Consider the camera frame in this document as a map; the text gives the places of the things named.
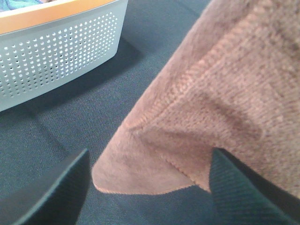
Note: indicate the brown microfibre towel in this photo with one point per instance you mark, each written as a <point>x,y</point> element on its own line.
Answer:
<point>233,83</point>

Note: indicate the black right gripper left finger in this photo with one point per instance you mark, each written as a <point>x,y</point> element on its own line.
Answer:
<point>55,198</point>

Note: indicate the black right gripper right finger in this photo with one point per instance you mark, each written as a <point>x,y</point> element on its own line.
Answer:
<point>243,197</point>

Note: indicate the black table cloth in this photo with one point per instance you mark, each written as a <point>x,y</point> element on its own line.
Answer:
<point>86,113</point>

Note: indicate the blue cloth in basket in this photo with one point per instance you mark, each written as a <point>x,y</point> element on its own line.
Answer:
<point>7,5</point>

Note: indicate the grey perforated laundry basket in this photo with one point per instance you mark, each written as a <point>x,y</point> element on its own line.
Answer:
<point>45,46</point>

